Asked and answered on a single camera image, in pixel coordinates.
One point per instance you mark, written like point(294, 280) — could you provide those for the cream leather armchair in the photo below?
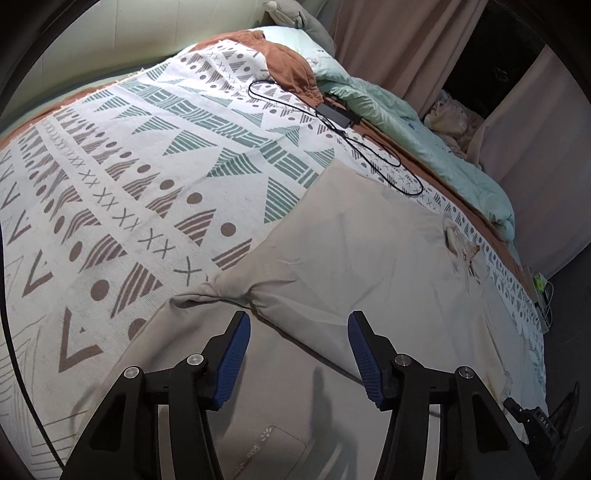
point(138, 37)

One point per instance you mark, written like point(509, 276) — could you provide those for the pink curtain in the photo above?
point(392, 41)
point(531, 161)

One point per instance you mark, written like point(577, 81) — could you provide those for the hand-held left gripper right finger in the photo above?
point(364, 360)

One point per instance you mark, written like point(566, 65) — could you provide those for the pile of pale clothes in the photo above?
point(450, 120)

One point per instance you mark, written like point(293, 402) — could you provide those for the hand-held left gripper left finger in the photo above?
point(233, 355)

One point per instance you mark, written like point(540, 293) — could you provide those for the grey pillow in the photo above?
point(318, 27)

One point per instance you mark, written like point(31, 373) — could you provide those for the white geometric patterned blanket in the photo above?
point(138, 138)

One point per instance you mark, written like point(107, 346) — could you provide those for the mint green duvet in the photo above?
point(415, 138)

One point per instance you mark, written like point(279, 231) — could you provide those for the white power strip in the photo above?
point(538, 282)

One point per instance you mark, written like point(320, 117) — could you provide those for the pale green pillow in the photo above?
point(291, 39)

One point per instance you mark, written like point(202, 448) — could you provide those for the beige garment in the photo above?
point(369, 258)

